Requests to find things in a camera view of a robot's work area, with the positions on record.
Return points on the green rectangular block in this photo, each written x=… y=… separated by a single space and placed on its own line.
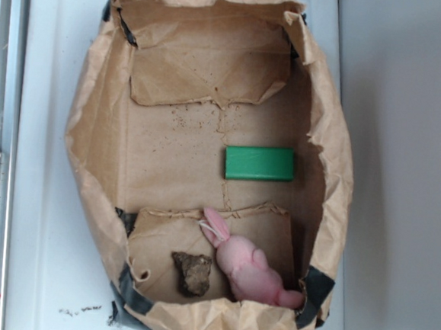
x=259 y=163

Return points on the brown paper bag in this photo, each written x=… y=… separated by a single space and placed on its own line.
x=167 y=85

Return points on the brown rock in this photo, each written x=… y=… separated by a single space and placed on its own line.
x=194 y=273

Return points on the pink plush bunny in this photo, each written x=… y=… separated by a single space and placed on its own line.
x=246 y=266

